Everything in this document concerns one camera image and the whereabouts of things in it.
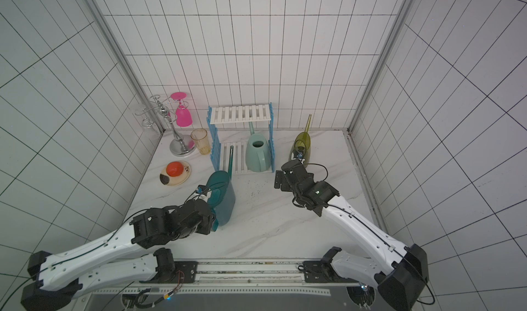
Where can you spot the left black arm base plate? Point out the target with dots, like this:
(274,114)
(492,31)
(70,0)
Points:
(185,272)

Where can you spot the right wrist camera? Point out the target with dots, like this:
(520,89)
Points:
(299,154)

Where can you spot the chrome glass holder stand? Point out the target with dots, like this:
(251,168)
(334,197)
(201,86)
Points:
(181,145)

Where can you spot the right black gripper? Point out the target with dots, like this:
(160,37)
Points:
(284,179)

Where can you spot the amber translucent plastic cup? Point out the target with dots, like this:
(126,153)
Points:
(201,141)

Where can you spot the beige plate with red ball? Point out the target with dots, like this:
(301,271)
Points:
(175,173)

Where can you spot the mint green watering can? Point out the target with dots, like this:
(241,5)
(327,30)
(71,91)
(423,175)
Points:
(258,154)

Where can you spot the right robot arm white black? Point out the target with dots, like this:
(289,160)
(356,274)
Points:
(398,272)

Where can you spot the olive green translucent watering can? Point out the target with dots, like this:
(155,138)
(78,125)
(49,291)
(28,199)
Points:
(303,141)

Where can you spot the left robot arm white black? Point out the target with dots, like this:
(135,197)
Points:
(136,252)

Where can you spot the white blue two-tier shelf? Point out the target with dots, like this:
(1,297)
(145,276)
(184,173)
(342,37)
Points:
(228,149)

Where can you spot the aluminium mounting rail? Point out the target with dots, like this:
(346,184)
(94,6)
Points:
(247,272)

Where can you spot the dark teal watering can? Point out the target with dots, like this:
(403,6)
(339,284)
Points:
(222,197)

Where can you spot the pink upside-down wine glass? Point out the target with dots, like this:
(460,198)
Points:
(183,115)

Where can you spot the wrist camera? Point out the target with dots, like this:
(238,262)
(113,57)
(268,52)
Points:
(202,190)
(299,154)

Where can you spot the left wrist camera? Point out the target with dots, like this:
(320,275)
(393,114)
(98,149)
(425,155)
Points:
(202,190)

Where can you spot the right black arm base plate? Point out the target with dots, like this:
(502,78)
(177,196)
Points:
(318,272)

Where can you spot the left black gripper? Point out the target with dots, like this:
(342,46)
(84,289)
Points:
(206,222)

